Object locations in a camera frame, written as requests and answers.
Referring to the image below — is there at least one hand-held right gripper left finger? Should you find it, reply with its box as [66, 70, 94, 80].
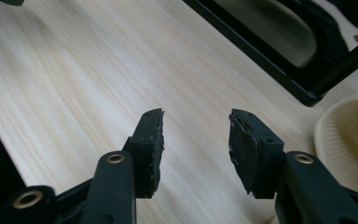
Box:
[80, 107, 166, 224]

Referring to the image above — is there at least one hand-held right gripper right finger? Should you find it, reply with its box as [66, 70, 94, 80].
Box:
[227, 108, 358, 224]

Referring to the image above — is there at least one red-topped black shoe rack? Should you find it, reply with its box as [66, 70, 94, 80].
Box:
[183, 0, 358, 107]

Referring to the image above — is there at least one cream clog shoe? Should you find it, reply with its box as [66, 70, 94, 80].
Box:
[313, 94, 358, 200]
[321, 0, 358, 52]

